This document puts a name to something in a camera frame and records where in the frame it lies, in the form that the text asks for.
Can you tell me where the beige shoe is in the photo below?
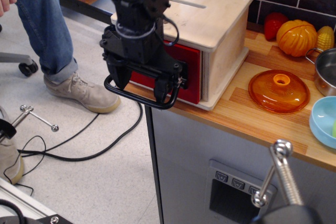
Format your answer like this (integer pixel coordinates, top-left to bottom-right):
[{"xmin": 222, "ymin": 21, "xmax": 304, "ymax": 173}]
[
  {"xmin": 44, "ymin": 72, "xmax": 121, "ymax": 114},
  {"xmin": 0, "ymin": 105, "xmax": 25, "ymax": 185}
]

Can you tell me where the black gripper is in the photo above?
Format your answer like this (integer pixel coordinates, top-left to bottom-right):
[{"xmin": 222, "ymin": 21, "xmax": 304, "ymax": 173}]
[{"xmin": 100, "ymin": 26, "xmax": 183, "ymax": 103}]

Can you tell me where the red toy pepper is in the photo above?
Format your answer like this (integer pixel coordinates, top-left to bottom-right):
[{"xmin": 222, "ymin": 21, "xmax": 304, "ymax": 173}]
[{"xmin": 264, "ymin": 12, "xmax": 289, "ymax": 40}]

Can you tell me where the wooden box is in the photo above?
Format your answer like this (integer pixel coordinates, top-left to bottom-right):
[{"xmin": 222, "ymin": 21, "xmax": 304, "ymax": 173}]
[{"xmin": 125, "ymin": 0, "xmax": 253, "ymax": 111}]

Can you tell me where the light blue bowl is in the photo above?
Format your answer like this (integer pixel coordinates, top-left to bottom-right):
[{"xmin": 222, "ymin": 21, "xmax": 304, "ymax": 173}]
[{"xmin": 309, "ymin": 96, "xmax": 335, "ymax": 149}]

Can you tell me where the metal clamp screw right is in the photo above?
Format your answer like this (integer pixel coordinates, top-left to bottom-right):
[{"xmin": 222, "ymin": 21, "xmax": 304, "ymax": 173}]
[{"xmin": 250, "ymin": 139, "xmax": 323, "ymax": 224}]

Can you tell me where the steel pot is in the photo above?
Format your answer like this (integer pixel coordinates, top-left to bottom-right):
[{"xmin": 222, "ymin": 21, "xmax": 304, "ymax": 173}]
[{"xmin": 305, "ymin": 48, "xmax": 336, "ymax": 96}]

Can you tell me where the office chair base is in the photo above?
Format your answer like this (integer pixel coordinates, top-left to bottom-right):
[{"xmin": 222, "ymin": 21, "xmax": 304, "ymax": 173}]
[{"xmin": 0, "ymin": 24, "xmax": 39, "ymax": 77}]

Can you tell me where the yellow toy corn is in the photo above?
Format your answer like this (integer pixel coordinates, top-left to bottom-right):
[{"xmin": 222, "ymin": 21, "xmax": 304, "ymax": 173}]
[{"xmin": 317, "ymin": 26, "xmax": 335, "ymax": 51}]

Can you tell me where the metal clamp screw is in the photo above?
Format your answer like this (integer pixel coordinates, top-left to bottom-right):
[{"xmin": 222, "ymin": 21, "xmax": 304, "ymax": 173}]
[
  {"xmin": 250, "ymin": 139, "xmax": 323, "ymax": 224},
  {"xmin": 0, "ymin": 104, "xmax": 59, "ymax": 143}
]

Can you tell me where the red drawer with black handle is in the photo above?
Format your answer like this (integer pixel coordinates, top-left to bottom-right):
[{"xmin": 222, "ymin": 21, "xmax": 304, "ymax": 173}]
[{"xmin": 103, "ymin": 39, "xmax": 202, "ymax": 111}]

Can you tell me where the metal clamp screw left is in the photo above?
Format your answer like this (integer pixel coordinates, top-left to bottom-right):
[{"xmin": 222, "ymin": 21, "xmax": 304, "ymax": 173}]
[{"xmin": 0, "ymin": 104, "xmax": 59, "ymax": 143}]

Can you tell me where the orange toy pumpkin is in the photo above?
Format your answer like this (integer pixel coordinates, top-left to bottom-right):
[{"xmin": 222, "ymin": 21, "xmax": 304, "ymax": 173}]
[{"xmin": 276, "ymin": 19, "xmax": 318, "ymax": 57}]

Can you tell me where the green object in bowl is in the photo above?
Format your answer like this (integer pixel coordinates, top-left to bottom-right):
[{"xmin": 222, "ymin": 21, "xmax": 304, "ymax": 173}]
[{"xmin": 332, "ymin": 120, "xmax": 336, "ymax": 138}]

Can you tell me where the thick black cable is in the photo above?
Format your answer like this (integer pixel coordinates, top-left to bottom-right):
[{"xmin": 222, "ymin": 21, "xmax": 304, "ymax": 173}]
[{"xmin": 17, "ymin": 100, "xmax": 144, "ymax": 162}]

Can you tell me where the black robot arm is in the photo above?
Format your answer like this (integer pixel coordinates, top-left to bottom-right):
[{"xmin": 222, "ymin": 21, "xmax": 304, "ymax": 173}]
[{"xmin": 100, "ymin": 0, "xmax": 184, "ymax": 110}]

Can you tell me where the orange transparent lid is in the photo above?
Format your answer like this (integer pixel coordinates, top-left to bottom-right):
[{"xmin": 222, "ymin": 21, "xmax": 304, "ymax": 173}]
[{"xmin": 248, "ymin": 70, "xmax": 310, "ymax": 114}]

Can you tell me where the grey toy kitchen cabinet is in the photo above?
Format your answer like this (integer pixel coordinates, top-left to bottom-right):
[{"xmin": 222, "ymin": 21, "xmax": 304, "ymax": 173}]
[{"xmin": 145, "ymin": 101, "xmax": 335, "ymax": 223}]

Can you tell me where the blue jeans leg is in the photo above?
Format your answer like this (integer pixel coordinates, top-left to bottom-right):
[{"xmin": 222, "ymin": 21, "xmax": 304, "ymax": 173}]
[{"xmin": 16, "ymin": 0, "xmax": 78, "ymax": 84}]

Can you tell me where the aluminium frame with bracket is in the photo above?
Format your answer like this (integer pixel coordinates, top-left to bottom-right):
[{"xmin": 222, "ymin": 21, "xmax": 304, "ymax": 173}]
[{"xmin": 1, "ymin": 178, "xmax": 71, "ymax": 223}]

